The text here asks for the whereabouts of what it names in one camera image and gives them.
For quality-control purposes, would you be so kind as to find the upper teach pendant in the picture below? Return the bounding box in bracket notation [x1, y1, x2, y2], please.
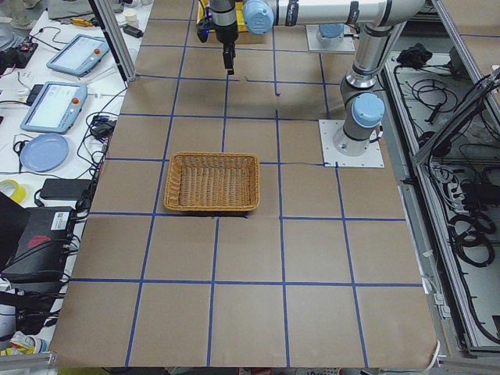
[46, 34, 109, 77]

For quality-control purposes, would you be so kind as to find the yellow woven basket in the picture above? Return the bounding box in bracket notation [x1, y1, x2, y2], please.
[197, 1, 249, 32]

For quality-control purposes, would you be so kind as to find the black computer box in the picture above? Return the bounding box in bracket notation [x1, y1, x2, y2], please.
[1, 206, 75, 283]

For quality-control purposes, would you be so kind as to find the blue plate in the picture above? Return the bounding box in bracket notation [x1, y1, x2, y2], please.
[20, 134, 70, 172]

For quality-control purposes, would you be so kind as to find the aluminium frame post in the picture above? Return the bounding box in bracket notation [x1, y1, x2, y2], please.
[88, 0, 137, 83]

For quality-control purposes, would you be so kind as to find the lower teach pendant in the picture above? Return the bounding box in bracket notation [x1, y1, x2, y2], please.
[20, 81, 88, 134]

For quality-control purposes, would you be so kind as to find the yellow tape roll on desk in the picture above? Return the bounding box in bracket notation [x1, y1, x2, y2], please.
[0, 180, 27, 204]

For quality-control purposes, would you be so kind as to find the black power adapter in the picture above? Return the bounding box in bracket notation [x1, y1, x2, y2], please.
[34, 178, 91, 206]

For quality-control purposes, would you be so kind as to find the brown wicker basket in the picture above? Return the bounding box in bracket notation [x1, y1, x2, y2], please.
[163, 152, 260, 212]

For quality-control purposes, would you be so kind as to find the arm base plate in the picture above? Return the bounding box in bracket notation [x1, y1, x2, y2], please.
[319, 120, 384, 168]
[305, 23, 356, 54]

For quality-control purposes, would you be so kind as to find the teach pendant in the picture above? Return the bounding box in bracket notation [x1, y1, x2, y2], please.
[20, 81, 88, 134]
[46, 34, 109, 77]

